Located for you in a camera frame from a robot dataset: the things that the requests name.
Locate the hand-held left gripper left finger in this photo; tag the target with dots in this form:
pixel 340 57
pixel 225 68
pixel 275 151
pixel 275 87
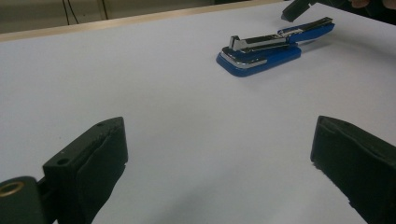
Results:
pixel 84 168

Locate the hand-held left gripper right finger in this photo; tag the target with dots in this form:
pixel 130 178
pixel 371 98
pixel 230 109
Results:
pixel 358 168

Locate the blue stapler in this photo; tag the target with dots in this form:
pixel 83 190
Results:
pixel 261 57

